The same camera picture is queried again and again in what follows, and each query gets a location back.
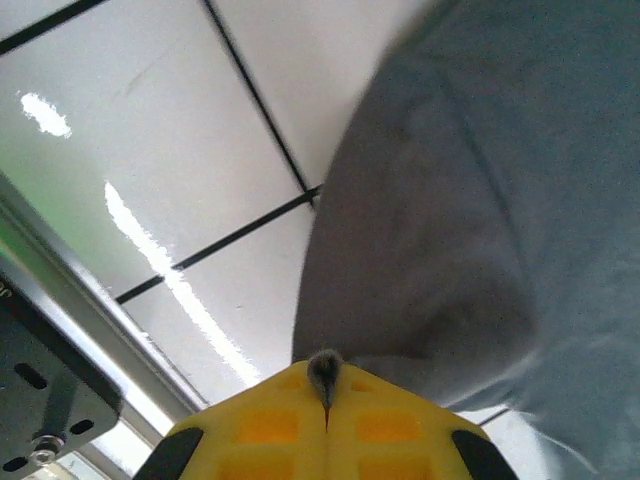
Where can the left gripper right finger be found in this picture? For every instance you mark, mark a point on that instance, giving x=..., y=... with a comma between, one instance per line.
x=395, y=435

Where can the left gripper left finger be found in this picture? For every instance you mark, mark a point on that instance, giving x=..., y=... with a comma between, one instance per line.
x=260, y=435

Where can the grey-blue t-shirt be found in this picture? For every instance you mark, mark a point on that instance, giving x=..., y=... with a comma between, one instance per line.
x=450, y=200

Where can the aluminium front rail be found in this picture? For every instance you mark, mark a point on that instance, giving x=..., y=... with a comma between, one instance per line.
x=75, y=290

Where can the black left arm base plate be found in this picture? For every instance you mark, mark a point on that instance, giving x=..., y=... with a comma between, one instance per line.
x=30, y=350

